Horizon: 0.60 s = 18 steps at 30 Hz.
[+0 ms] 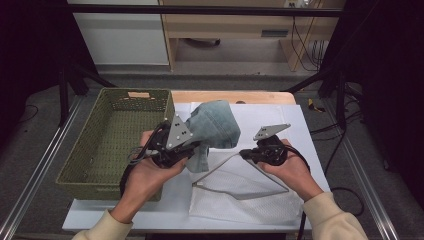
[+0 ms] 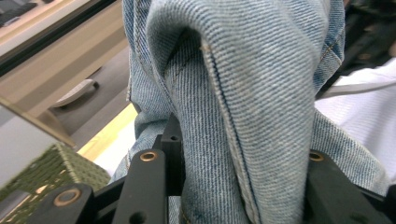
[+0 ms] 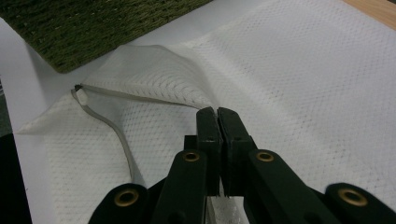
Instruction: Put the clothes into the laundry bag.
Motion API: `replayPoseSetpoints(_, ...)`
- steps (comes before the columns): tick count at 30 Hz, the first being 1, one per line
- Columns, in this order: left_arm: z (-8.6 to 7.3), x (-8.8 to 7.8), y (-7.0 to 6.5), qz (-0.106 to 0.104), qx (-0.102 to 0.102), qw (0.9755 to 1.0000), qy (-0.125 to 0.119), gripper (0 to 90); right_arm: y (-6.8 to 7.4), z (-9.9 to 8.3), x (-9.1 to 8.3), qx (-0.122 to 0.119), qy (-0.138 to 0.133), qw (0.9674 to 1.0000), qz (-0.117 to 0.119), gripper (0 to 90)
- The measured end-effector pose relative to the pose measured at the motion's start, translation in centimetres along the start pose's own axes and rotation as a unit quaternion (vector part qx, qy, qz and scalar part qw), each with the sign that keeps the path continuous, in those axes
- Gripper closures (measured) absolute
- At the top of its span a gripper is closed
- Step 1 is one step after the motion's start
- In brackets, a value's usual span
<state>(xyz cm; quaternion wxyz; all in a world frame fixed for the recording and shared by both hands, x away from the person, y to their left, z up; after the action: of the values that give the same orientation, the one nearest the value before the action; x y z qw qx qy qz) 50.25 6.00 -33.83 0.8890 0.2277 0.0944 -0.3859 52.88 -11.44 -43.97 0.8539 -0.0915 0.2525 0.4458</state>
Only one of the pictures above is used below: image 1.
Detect yellow black tool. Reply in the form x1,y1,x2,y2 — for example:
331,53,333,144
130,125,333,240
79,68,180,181
307,98,328,113

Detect black horizontal bar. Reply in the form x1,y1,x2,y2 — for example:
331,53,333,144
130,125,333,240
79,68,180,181
64,3,345,19

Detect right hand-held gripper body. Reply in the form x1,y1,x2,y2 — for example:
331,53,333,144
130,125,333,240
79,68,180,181
253,123,292,167

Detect aluminium rail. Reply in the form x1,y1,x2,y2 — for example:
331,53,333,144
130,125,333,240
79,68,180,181
324,99,402,240
0,95,85,240

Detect long black floor cable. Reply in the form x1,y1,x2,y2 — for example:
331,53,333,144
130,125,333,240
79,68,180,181
309,109,365,176

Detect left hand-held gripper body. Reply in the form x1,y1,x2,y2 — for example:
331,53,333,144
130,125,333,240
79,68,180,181
147,112,194,169

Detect light wooden desk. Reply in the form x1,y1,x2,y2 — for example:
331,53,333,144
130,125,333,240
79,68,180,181
158,0,346,73

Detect looped black floor cable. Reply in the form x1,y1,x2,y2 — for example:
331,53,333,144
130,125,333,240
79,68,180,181
329,186,365,218

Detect white cabinet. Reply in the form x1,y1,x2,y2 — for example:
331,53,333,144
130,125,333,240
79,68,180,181
66,0,170,66

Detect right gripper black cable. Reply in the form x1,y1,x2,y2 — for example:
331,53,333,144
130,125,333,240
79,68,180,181
285,144,312,240

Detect person's left hand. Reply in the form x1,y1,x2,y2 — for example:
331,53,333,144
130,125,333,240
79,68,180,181
123,130,189,205

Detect blue denim shorts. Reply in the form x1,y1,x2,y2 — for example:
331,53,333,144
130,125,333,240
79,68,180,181
183,99,242,174

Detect white table board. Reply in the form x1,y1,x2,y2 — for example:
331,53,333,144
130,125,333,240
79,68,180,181
62,102,332,234

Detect black hanging cables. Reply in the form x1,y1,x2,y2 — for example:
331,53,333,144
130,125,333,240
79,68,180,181
290,15,326,72

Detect green woven basket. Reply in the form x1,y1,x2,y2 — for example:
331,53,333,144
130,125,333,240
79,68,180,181
55,87,176,202

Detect white mesh laundry bag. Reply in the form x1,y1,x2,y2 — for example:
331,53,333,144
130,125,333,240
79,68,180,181
188,101,303,225

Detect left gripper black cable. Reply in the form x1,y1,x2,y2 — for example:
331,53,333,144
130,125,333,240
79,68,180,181
119,121,168,198

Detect wooden table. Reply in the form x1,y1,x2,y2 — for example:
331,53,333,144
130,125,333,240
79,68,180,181
170,90,297,106

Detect thin black floor cable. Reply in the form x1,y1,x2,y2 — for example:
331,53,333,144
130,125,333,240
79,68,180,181
17,104,40,125

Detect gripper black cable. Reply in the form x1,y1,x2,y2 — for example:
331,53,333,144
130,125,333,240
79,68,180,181
285,144,312,240
119,121,168,198

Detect person's right hand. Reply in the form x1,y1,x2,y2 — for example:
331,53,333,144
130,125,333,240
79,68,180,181
257,138,325,203

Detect black curtain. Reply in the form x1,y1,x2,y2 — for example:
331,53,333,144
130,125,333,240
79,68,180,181
319,0,424,202
0,0,100,148

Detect black metal stand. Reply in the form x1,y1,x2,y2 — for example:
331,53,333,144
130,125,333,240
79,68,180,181
285,64,355,130
57,62,118,127

